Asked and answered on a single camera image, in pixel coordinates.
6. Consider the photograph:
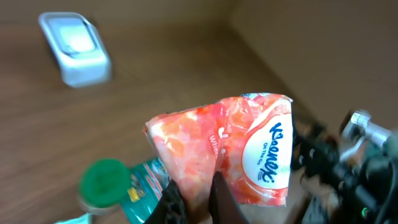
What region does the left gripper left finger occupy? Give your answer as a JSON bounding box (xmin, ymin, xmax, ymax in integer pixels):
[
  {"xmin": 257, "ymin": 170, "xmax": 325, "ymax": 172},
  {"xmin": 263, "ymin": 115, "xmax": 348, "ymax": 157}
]
[{"xmin": 144, "ymin": 180, "xmax": 188, "ymax": 224}]

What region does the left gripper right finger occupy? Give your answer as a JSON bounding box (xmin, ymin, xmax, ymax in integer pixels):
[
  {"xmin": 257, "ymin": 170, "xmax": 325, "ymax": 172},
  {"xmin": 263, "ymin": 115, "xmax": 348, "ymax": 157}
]
[{"xmin": 208, "ymin": 171, "xmax": 249, "ymax": 224}]

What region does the green 3M gloves package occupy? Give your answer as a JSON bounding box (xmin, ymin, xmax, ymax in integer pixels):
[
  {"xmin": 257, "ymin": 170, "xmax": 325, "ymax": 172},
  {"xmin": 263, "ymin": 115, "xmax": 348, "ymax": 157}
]
[{"xmin": 120, "ymin": 157, "xmax": 170, "ymax": 224}]

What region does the green lid jar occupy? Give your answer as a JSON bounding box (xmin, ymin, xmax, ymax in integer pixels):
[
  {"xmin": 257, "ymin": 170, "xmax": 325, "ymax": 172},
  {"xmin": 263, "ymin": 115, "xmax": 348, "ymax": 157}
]
[{"xmin": 78, "ymin": 159, "xmax": 130, "ymax": 215}]

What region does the red Kleenex tissue pack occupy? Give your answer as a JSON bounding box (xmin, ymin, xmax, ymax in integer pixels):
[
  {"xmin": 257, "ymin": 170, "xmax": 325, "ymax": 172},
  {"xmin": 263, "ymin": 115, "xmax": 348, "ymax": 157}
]
[{"xmin": 144, "ymin": 93, "xmax": 293, "ymax": 208}]

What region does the white teal wipes pack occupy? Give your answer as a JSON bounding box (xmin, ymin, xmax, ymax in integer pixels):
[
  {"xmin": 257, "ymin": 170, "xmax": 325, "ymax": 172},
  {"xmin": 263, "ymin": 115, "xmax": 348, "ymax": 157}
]
[{"xmin": 54, "ymin": 213, "xmax": 92, "ymax": 224}]

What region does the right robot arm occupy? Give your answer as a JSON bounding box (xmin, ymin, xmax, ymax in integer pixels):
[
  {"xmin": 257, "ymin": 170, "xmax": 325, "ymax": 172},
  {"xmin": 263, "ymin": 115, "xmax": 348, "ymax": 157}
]
[{"xmin": 291, "ymin": 110, "xmax": 397, "ymax": 223}]

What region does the white barcode scanner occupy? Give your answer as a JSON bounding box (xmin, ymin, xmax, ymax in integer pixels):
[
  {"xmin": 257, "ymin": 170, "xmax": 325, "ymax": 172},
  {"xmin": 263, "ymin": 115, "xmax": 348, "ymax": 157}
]
[{"xmin": 38, "ymin": 12, "xmax": 112, "ymax": 88}]

